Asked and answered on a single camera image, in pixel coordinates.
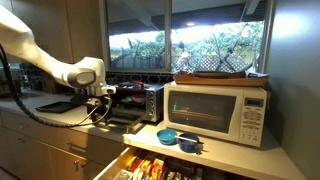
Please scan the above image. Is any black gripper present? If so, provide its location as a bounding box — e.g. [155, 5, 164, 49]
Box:
[71, 94, 112, 124]

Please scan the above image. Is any black toaster oven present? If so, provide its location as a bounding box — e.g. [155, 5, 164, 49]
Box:
[99, 83, 163, 133]

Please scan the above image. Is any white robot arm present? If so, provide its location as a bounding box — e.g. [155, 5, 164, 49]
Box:
[0, 6, 116, 128]

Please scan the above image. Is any white microwave oven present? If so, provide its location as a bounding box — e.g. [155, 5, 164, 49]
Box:
[164, 82, 267, 147]

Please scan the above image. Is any black baking tray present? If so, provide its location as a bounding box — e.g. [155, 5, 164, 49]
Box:
[36, 101, 78, 114]

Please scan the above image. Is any open kitchen drawer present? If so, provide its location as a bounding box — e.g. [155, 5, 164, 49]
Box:
[93, 147, 253, 180]

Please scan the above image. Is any teal bowl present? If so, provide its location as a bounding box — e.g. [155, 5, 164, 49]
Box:
[157, 129, 177, 145]

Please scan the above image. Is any utensil across blue bowl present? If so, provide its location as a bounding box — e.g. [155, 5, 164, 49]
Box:
[175, 136, 204, 144]

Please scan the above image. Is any wooden tray on microwave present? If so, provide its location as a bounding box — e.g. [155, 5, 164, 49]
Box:
[173, 71, 269, 87]

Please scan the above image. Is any dark blue bowl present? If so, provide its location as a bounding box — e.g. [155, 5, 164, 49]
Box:
[178, 133, 200, 154]

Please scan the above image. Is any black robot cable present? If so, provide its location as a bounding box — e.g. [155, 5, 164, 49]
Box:
[0, 44, 113, 129]

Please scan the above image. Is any metal drawer handle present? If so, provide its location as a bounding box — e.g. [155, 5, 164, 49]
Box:
[66, 142, 87, 151]

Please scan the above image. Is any window frame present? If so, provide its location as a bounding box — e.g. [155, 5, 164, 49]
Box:
[99, 0, 275, 73]

